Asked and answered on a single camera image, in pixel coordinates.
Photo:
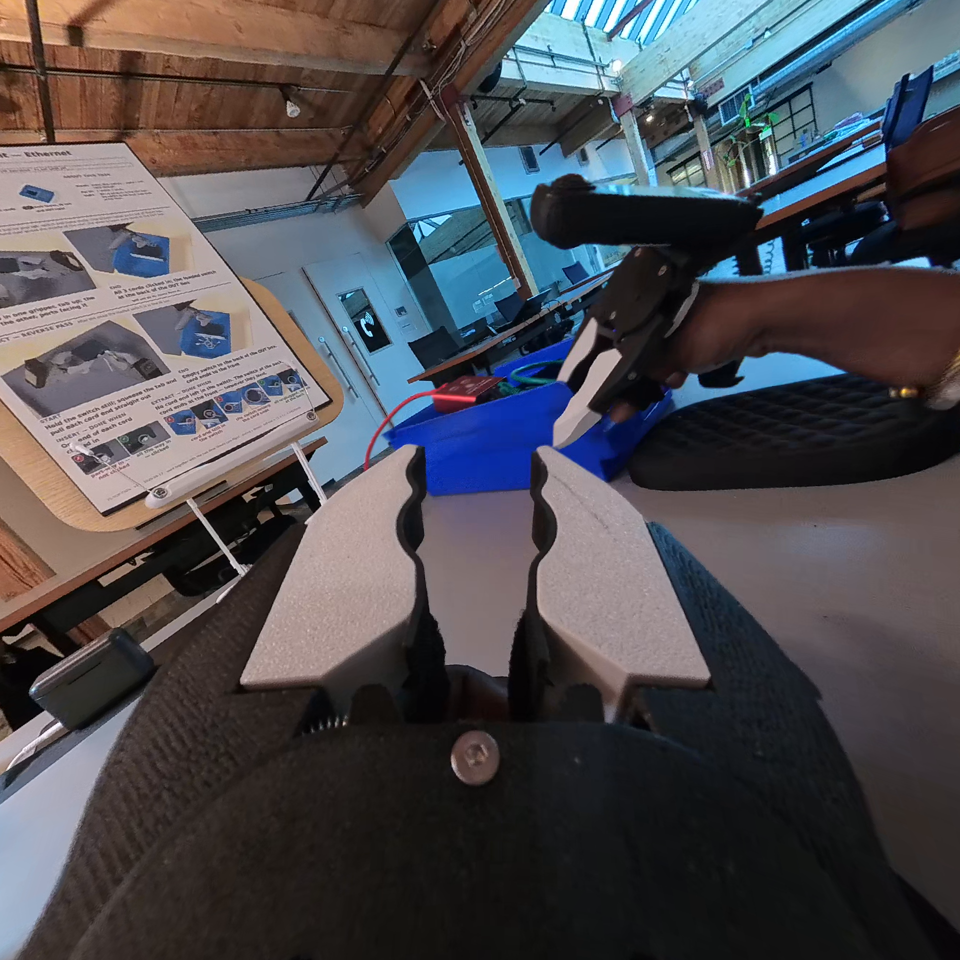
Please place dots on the blue plastic bin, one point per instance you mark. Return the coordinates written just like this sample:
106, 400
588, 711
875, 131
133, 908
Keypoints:
480, 450

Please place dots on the instruction poster on wooden board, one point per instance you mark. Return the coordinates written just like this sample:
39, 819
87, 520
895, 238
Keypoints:
112, 300

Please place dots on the red ethernet splitter box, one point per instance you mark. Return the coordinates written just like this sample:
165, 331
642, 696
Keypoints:
469, 394

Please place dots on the person's right hand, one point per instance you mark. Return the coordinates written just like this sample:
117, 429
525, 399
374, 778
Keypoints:
787, 315

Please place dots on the white track spotlight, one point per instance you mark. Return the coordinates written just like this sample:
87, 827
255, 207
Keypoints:
291, 105

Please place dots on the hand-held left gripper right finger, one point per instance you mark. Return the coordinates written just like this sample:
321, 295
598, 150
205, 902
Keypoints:
607, 592

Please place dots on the hanging green plant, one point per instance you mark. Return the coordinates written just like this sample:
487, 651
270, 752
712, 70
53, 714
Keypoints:
750, 127

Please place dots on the blue office chair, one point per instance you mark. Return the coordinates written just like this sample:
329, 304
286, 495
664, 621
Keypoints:
907, 105

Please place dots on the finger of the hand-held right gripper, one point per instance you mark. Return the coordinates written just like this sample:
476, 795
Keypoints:
585, 360

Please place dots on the black office chair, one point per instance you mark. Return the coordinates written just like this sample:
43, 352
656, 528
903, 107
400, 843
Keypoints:
435, 346

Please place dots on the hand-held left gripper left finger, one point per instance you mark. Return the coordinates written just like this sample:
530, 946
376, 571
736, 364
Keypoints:
345, 585

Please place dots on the black mesh pad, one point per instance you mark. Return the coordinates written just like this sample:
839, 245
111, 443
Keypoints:
787, 435

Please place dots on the wood-edged office desk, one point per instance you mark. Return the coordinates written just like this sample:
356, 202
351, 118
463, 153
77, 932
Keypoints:
150, 534
480, 352
817, 187

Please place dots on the white door with phone sign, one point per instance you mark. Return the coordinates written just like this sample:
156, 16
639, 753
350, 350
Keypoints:
352, 337

